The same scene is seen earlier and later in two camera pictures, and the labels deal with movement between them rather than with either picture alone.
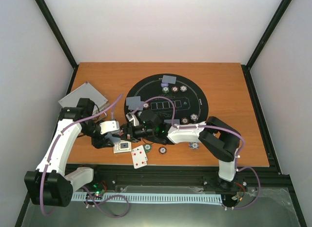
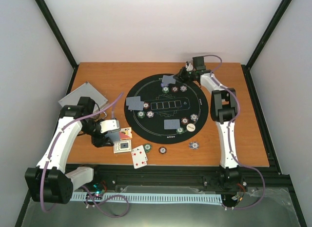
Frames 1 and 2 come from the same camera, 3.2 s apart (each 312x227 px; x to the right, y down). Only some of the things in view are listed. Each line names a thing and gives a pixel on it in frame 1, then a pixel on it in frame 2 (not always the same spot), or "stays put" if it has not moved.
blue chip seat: (193, 116) stays put
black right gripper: (126, 128) → (180, 76)
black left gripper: (101, 142) stays put
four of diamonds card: (140, 159) stays put
